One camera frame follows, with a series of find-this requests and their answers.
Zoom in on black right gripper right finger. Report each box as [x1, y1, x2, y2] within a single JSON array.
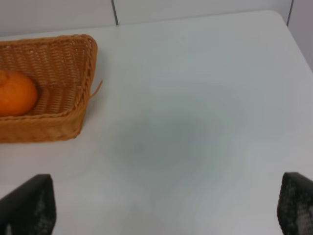
[[277, 172, 313, 235]]

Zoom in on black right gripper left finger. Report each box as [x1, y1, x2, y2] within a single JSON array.
[[0, 174, 57, 235]]

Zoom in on orange fruit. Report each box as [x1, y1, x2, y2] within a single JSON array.
[[0, 70, 38, 117]]

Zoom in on orange wicker basket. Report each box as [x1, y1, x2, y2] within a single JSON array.
[[0, 34, 98, 143]]

